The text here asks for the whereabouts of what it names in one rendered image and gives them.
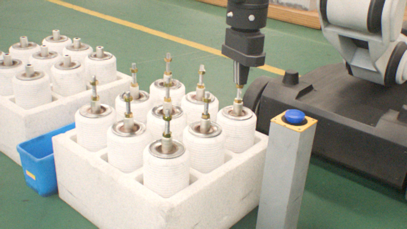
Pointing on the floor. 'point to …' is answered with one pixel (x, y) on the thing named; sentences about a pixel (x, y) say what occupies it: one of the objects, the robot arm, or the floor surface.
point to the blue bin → (41, 161)
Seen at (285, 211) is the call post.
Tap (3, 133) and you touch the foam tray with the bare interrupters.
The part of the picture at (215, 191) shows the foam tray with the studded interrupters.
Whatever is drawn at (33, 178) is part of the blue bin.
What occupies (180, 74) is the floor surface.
